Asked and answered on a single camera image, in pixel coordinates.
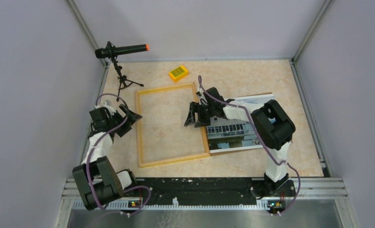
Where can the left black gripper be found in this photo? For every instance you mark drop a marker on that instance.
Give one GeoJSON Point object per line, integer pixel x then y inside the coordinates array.
{"type": "Point", "coordinates": [132, 118]}

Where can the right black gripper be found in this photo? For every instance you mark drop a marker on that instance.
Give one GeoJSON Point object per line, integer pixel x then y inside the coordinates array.
{"type": "Point", "coordinates": [194, 108]}

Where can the wooden yellow picture frame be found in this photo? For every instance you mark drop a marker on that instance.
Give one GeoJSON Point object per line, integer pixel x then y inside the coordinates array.
{"type": "Point", "coordinates": [161, 135]}

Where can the building and sky photo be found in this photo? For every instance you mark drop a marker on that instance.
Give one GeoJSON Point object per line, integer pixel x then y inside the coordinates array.
{"type": "Point", "coordinates": [237, 132]}

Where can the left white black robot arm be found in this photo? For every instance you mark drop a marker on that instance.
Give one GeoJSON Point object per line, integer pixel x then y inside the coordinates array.
{"type": "Point", "coordinates": [97, 182]}

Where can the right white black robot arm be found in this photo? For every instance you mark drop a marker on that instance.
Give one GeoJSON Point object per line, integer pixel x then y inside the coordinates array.
{"type": "Point", "coordinates": [271, 124]}

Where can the yellow green toy block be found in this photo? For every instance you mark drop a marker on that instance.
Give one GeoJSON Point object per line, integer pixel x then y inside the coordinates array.
{"type": "Point", "coordinates": [178, 73]}

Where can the black microphone on tripod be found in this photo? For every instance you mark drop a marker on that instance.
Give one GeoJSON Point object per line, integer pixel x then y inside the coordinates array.
{"type": "Point", "coordinates": [111, 52]}

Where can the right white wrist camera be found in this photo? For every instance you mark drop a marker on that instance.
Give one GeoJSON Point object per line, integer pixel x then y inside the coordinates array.
{"type": "Point", "coordinates": [201, 97]}

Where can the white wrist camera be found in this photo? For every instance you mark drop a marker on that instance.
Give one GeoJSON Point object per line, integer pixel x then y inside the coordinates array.
{"type": "Point", "coordinates": [107, 105]}
{"type": "Point", "coordinates": [201, 97]}

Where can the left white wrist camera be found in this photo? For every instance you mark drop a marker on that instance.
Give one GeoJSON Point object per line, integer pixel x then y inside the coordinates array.
{"type": "Point", "coordinates": [107, 105]}

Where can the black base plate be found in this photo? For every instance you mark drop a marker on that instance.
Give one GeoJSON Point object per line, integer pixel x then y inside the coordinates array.
{"type": "Point", "coordinates": [208, 191]}

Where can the aluminium front rail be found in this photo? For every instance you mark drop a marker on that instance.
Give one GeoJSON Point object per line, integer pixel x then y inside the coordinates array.
{"type": "Point", "coordinates": [318, 203]}

